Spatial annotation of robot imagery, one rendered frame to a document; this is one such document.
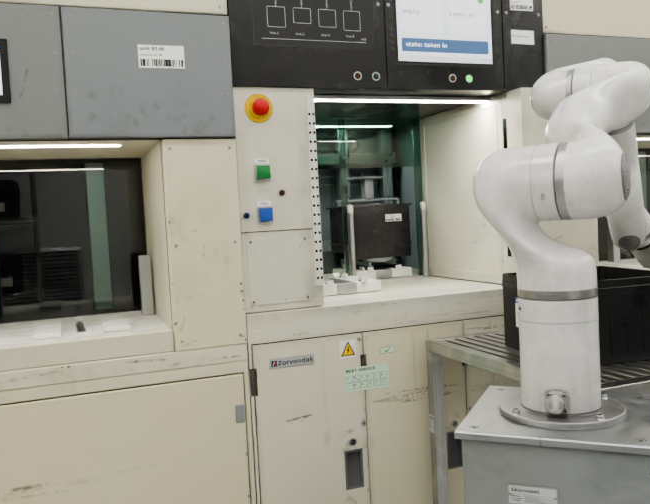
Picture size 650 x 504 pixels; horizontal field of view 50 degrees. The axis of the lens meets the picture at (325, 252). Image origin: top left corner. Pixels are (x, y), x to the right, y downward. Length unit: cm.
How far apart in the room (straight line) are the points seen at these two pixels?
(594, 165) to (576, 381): 32
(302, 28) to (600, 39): 89
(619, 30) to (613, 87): 90
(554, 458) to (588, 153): 44
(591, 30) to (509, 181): 116
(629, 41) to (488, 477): 150
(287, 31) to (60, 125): 56
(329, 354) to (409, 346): 22
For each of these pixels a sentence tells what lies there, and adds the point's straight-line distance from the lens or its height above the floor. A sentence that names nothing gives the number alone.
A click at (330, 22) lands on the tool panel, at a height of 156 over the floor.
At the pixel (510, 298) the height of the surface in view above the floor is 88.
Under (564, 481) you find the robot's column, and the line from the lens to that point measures 108.
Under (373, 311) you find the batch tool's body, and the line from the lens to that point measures 175.
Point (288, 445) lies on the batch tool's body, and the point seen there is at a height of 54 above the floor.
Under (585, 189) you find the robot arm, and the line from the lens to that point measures 107.
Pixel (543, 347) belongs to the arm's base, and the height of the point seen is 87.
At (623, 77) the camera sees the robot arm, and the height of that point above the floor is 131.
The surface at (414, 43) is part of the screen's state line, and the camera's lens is 185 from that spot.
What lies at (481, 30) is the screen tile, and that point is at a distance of 196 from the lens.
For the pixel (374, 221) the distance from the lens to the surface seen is 231.
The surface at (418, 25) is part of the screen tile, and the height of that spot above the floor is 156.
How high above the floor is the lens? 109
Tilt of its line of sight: 3 degrees down
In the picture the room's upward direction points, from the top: 3 degrees counter-clockwise
